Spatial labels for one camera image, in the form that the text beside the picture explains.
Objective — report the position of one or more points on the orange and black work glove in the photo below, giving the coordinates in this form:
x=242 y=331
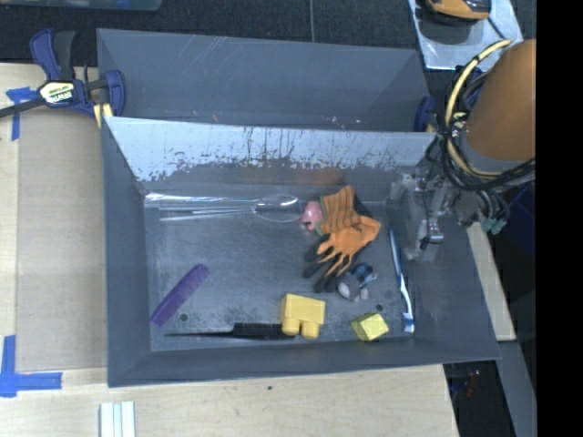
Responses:
x=344 y=230

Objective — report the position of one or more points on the purple comb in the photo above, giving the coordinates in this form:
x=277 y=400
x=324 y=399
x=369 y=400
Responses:
x=180 y=295

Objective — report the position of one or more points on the grey and blue toy animal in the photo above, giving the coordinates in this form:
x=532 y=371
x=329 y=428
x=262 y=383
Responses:
x=353 y=284

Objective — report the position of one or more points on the grey metal bin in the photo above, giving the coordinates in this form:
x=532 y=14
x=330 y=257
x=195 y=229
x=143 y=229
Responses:
x=255 y=262

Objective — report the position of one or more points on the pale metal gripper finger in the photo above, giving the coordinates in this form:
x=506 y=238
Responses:
x=403 y=196
x=421 y=251

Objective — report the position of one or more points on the blue and white toothbrush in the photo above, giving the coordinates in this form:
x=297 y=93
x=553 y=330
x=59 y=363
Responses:
x=401 y=280

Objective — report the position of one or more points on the clear plastic utensil packet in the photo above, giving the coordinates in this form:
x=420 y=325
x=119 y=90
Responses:
x=218 y=207

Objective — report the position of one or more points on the small yellow cube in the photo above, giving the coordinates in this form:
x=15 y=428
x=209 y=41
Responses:
x=370 y=327

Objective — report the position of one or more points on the yellow toy building block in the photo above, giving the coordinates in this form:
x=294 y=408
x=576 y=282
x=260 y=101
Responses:
x=303 y=310

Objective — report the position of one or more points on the pink toy figure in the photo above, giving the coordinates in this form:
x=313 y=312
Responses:
x=312 y=214

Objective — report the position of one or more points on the black tail comb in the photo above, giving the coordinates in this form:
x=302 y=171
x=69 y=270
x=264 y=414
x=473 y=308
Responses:
x=255 y=330

